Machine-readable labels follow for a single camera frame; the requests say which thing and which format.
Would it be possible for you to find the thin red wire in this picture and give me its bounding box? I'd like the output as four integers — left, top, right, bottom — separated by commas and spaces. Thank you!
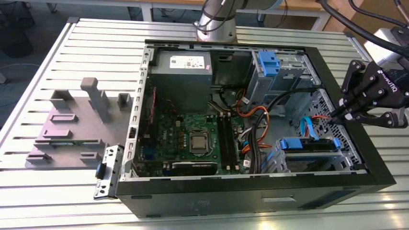
145, 86, 157, 137

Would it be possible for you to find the thin coloured fan wire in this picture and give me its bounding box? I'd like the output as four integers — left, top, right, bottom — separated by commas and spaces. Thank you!
161, 97, 177, 113

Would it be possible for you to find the black PC case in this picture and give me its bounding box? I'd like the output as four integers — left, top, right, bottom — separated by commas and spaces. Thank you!
115, 39, 397, 219

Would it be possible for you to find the wooden desk white frame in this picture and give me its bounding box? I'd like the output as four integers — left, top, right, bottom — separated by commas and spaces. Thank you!
127, 0, 340, 32

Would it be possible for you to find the grey metal drive cage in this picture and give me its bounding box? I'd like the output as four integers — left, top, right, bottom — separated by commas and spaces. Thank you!
245, 50, 317, 106

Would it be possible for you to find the green motherboard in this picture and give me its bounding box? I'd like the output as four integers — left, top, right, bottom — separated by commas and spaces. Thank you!
137, 112, 253, 173

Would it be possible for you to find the CPU socket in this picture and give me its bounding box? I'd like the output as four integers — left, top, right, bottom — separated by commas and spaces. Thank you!
187, 128, 213, 156

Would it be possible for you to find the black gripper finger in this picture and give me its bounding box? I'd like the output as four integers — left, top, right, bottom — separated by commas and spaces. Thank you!
329, 59, 369, 123
333, 105, 409, 129

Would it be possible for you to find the blue data wire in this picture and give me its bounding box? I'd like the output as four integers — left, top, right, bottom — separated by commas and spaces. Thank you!
301, 116, 320, 141

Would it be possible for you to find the blue plastic drive latch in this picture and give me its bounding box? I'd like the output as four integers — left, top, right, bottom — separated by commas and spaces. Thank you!
257, 51, 281, 77

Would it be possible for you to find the orange wire bundle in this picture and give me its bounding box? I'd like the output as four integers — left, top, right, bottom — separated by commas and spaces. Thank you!
236, 89, 272, 139
241, 142, 273, 154

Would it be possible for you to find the grey power supply unit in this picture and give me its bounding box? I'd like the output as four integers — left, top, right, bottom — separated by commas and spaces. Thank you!
149, 50, 213, 113

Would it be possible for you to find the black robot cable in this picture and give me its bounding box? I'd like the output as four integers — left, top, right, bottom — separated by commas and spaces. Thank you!
315, 0, 409, 56

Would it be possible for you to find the silver CPU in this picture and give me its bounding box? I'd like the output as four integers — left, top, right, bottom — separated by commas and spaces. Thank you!
191, 136, 208, 150

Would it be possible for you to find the yellow black wire bundle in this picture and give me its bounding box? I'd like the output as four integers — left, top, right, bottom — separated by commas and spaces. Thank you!
207, 100, 232, 114

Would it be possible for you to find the wooden cabinet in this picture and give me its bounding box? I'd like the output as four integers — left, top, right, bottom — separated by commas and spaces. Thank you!
324, 0, 409, 62

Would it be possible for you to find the grey parts rack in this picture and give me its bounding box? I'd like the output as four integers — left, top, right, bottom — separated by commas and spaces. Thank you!
24, 77, 135, 170

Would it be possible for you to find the black RAM slot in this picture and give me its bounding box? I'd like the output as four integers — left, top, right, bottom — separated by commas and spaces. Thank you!
219, 112, 233, 171
225, 112, 241, 171

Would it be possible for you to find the green RAM stick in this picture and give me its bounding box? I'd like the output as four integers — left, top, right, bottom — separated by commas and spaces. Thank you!
35, 139, 99, 147

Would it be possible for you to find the metal expansion slot bracket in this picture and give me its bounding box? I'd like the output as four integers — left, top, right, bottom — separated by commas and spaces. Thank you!
93, 144, 124, 200

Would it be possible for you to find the thick black cable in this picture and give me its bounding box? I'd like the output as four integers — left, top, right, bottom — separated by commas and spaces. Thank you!
248, 87, 320, 173

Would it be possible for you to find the black graphics card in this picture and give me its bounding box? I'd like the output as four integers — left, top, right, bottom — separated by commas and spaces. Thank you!
163, 161, 219, 177

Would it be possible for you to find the orange black power wire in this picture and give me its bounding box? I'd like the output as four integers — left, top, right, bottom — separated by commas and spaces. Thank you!
311, 115, 335, 125

